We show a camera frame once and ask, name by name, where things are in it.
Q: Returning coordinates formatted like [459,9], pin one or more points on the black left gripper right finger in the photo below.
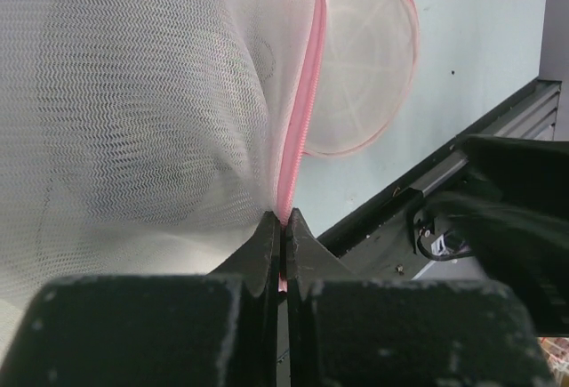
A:
[349,331]

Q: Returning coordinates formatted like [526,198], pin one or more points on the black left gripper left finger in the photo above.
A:
[156,330]

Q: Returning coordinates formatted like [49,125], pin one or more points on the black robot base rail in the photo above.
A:
[379,238]

